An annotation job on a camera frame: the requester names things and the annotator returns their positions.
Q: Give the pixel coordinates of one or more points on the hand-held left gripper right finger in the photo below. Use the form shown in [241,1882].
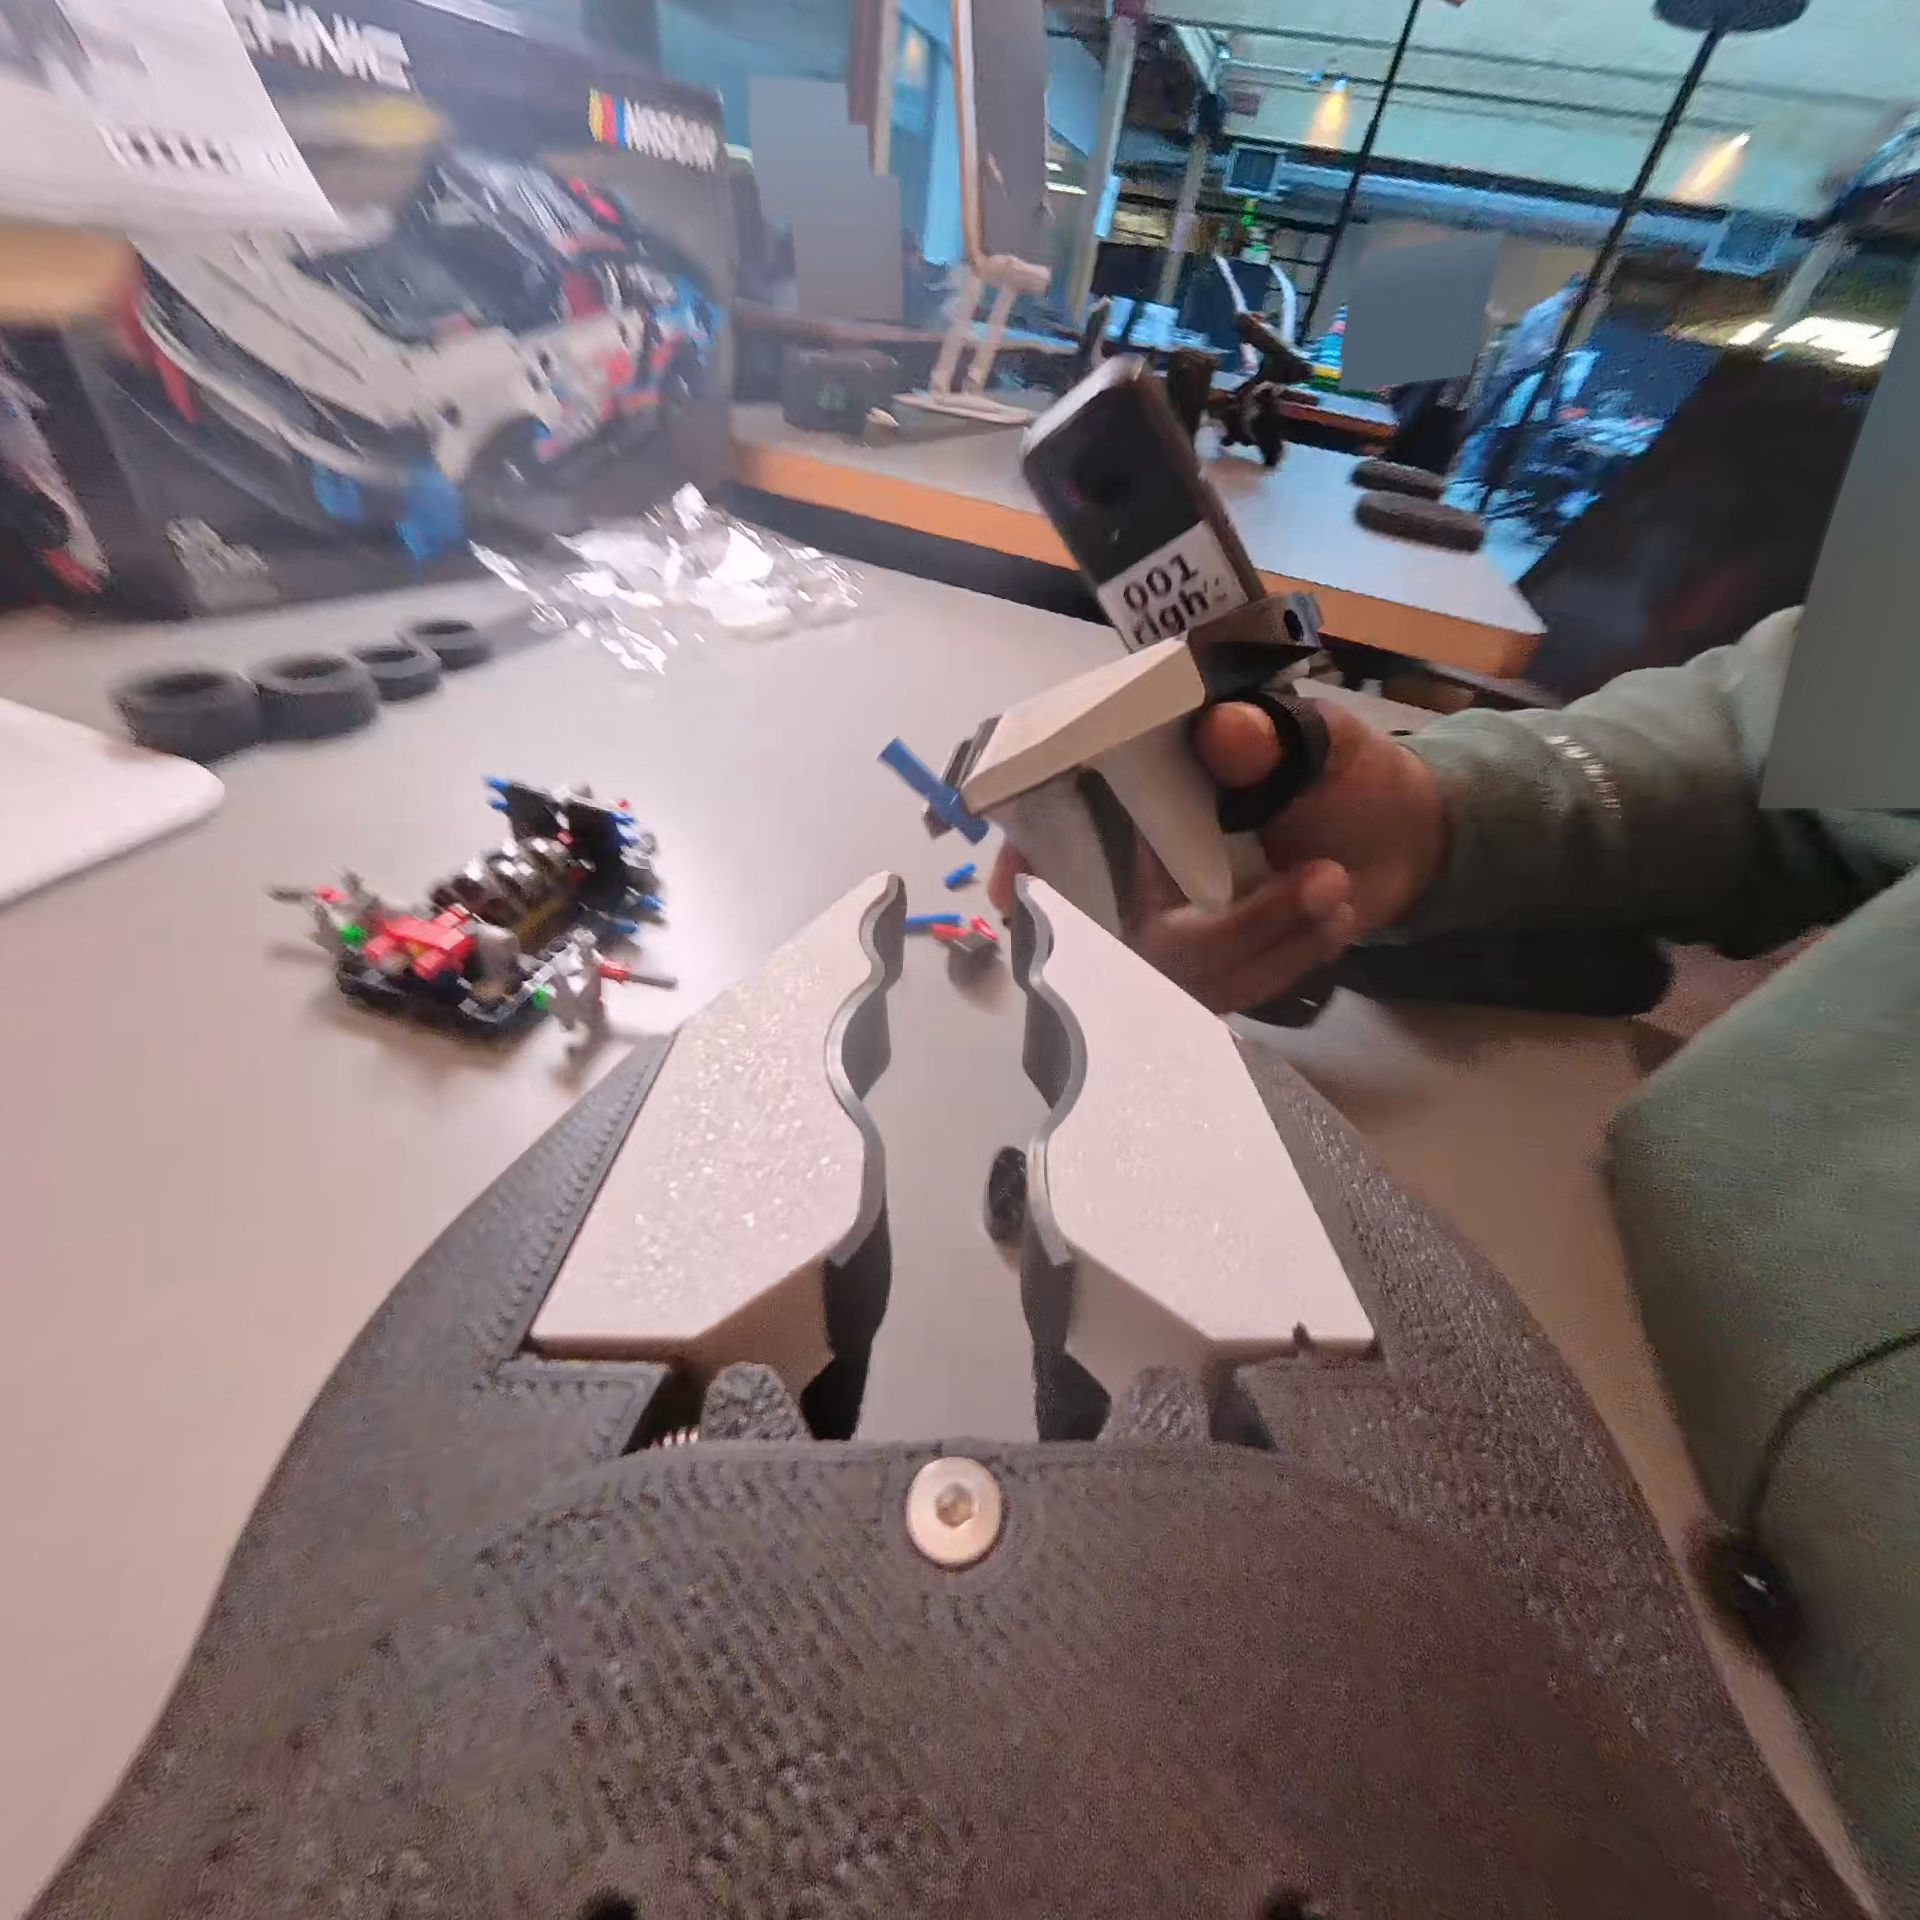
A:
[1186,1199]

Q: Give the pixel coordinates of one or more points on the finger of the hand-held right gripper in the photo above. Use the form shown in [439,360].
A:
[1081,720]
[1059,841]

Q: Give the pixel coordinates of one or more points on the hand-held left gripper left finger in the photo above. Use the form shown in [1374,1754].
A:
[721,1185]

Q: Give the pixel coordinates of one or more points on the black rounded lego beam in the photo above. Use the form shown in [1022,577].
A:
[1005,1192]

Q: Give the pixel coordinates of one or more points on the black curved lego piece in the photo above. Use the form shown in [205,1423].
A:
[976,952]

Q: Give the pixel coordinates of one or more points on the red lego pin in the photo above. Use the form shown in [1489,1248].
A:
[949,930]

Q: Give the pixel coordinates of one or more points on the lego car chassis assembly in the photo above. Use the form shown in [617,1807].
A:
[451,930]

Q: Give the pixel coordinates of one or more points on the lego car set box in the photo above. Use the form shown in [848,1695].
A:
[451,346]

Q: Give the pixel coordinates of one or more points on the black and white device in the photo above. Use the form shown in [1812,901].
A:
[1276,406]

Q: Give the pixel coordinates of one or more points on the orange edged table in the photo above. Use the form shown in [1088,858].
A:
[931,502]

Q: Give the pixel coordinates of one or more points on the white stand with legs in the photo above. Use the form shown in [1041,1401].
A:
[984,293]

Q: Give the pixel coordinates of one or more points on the black device with green lights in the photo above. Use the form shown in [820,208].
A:
[832,391]

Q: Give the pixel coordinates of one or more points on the clear plastic bag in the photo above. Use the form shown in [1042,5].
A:
[691,577]

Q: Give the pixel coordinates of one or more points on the black monitor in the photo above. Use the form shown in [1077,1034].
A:
[1695,525]

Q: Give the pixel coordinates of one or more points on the green sweatshirt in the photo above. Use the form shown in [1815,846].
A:
[1770,1199]

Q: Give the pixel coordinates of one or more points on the white monitor stand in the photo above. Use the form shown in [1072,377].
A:
[77,795]

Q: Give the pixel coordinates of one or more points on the white paper sheet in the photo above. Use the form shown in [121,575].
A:
[135,105]

